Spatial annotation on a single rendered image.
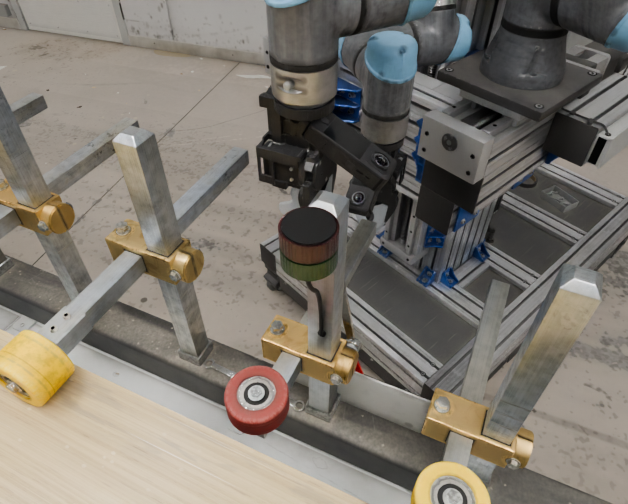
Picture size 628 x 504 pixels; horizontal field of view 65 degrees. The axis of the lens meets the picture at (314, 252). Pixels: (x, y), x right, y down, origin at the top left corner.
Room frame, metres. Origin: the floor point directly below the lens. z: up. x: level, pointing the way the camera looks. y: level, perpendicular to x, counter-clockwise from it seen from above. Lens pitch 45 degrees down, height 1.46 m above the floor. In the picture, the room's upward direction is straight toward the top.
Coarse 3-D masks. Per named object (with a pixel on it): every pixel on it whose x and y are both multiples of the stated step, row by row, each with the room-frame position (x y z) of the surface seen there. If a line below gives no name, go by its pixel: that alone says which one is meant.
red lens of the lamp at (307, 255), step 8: (296, 208) 0.39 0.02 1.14; (320, 208) 0.39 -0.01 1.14; (280, 224) 0.36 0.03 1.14; (280, 232) 0.35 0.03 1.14; (336, 232) 0.35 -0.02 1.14; (280, 240) 0.35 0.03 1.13; (336, 240) 0.35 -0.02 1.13; (280, 248) 0.35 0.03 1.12; (288, 248) 0.34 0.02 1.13; (296, 248) 0.33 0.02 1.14; (304, 248) 0.33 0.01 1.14; (312, 248) 0.33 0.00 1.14; (320, 248) 0.33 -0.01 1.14; (328, 248) 0.34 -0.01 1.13; (336, 248) 0.35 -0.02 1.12; (288, 256) 0.34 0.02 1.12; (296, 256) 0.33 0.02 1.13; (304, 256) 0.33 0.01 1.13; (312, 256) 0.33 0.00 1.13; (320, 256) 0.33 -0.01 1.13; (328, 256) 0.34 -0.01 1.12
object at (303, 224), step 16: (304, 208) 0.38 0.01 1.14; (288, 224) 0.36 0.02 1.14; (304, 224) 0.36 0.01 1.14; (320, 224) 0.36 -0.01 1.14; (336, 224) 0.36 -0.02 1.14; (288, 240) 0.34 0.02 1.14; (304, 240) 0.34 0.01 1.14; (320, 240) 0.34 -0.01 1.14; (320, 304) 0.38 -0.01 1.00; (320, 320) 0.38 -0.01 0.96
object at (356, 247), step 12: (360, 228) 0.67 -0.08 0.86; (372, 228) 0.67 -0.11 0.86; (360, 240) 0.63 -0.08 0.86; (348, 252) 0.60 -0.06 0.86; (360, 252) 0.60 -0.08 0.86; (348, 264) 0.58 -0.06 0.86; (348, 276) 0.56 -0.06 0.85; (288, 360) 0.39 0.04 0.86; (300, 360) 0.39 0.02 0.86; (288, 372) 0.37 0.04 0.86; (288, 384) 0.35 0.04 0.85
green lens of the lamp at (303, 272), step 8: (280, 256) 0.35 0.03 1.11; (336, 256) 0.35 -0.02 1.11; (288, 264) 0.34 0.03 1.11; (296, 264) 0.33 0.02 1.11; (304, 264) 0.33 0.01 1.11; (312, 264) 0.33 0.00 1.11; (320, 264) 0.33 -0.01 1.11; (328, 264) 0.34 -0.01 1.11; (336, 264) 0.35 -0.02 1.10; (288, 272) 0.34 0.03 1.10; (296, 272) 0.33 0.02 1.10; (304, 272) 0.33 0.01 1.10; (312, 272) 0.33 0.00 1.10; (320, 272) 0.33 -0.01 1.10; (328, 272) 0.34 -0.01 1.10; (304, 280) 0.33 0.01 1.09; (312, 280) 0.33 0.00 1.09
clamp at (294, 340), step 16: (288, 320) 0.45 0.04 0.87; (272, 336) 0.42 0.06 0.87; (288, 336) 0.42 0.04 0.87; (304, 336) 0.42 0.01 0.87; (272, 352) 0.41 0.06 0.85; (288, 352) 0.40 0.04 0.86; (304, 352) 0.39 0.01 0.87; (336, 352) 0.39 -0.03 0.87; (352, 352) 0.40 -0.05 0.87; (304, 368) 0.39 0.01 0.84; (320, 368) 0.38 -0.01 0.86; (336, 368) 0.37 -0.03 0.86; (352, 368) 0.38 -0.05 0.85; (336, 384) 0.36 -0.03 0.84
